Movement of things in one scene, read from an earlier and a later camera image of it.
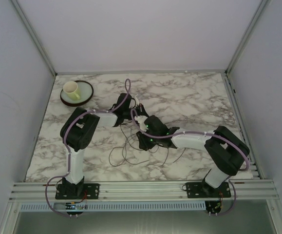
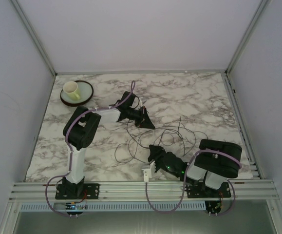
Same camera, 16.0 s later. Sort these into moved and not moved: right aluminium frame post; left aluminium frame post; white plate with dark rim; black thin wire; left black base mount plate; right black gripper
Moved: black thin wire; right black gripper
Not moved: left aluminium frame post; right aluminium frame post; left black base mount plate; white plate with dark rim
